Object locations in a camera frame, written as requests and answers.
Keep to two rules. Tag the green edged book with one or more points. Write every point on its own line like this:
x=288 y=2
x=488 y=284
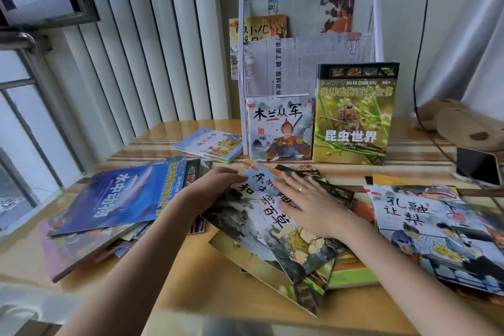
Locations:
x=350 y=272

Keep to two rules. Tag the person's left forearm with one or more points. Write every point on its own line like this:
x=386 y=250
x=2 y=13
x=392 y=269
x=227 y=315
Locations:
x=134 y=268

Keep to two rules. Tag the blue whale cover book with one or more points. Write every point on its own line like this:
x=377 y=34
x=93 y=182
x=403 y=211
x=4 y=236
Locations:
x=118 y=198

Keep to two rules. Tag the person's right forearm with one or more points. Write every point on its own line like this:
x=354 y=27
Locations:
x=405 y=288

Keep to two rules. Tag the green insect cover book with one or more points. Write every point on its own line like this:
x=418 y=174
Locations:
x=352 y=115

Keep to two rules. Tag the pink cover book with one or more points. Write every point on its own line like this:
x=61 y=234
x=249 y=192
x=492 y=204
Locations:
x=74 y=249

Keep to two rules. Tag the person's right thumb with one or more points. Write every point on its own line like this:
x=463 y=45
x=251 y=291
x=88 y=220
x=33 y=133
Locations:
x=292 y=215

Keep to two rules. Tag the person's left hand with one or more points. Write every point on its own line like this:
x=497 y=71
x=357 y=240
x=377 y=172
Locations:
x=208 y=190

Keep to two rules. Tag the dark spine book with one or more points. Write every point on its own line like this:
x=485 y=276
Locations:
x=193 y=174

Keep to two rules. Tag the dark forest cover book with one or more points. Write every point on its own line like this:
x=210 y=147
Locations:
x=271 y=272

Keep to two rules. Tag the picture book with herb gatherer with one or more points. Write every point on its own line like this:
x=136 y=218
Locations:
x=260 y=213

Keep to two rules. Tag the orange cover book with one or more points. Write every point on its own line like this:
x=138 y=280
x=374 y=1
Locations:
x=256 y=26

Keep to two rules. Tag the picture book with children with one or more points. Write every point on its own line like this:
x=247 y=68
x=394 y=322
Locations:
x=437 y=229

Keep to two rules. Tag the person's right hand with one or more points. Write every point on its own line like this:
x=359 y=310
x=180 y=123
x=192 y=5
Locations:
x=321 y=209

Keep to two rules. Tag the grey window frame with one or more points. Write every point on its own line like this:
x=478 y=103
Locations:
x=39 y=119

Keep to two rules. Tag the person's left fingers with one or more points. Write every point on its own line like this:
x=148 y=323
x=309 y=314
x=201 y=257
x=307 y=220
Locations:
x=232 y=178

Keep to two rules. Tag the warrior picture book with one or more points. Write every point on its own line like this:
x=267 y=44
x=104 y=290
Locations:
x=279 y=129

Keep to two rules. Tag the newspaper with bear picture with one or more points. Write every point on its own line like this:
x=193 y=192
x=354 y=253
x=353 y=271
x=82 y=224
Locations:
x=303 y=13

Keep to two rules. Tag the person's right little finger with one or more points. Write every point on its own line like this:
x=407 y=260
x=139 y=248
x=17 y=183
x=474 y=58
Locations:
x=317 y=187

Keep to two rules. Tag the white metal book rack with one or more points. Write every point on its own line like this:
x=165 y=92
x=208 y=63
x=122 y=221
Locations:
x=241 y=32

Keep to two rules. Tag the yellow cover book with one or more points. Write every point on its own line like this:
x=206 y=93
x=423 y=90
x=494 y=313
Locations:
x=397 y=180

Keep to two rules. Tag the folded text newspaper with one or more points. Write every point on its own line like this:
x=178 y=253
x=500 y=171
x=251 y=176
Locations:
x=291 y=68

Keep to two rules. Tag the brown plush toy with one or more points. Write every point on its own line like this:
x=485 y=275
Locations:
x=460 y=123

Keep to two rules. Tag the person's right middle finger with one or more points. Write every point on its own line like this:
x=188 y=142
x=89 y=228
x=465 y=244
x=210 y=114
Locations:
x=291 y=193

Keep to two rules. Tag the pink binder clip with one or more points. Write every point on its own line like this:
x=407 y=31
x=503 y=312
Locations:
x=353 y=42

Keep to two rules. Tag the teal binder clip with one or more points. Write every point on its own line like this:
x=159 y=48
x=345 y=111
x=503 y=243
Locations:
x=275 y=1

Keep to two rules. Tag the black book with photo strip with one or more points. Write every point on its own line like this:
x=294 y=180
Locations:
x=334 y=190

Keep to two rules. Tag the small light blue book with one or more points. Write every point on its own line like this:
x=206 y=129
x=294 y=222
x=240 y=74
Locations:
x=210 y=144

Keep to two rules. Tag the black smartphone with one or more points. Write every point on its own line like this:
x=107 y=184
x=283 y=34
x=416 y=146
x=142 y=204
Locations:
x=478 y=165

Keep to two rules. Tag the white curtain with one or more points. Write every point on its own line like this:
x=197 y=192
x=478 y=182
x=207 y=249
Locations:
x=472 y=40

